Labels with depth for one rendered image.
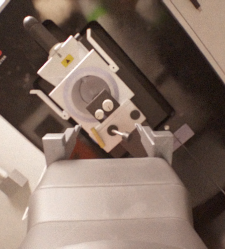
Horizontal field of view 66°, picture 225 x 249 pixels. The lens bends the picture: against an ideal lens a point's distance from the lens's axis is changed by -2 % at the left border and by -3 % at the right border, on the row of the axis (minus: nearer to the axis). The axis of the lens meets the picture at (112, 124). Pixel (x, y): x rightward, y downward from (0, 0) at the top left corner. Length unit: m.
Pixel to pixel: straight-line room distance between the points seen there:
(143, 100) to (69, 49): 0.18
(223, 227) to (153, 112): 0.35
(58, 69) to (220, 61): 0.32
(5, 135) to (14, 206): 0.78
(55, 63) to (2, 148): 1.64
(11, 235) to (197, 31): 2.46
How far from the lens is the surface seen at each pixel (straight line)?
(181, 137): 0.42
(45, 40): 0.33
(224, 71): 0.44
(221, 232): 0.58
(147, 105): 0.40
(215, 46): 0.43
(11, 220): 2.36
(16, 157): 1.89
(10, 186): 1.90
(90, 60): 0.29
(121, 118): 0.28
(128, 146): 0.33
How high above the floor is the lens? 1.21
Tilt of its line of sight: 12 degrees down
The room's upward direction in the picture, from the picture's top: 45 degrees counter-clockwise
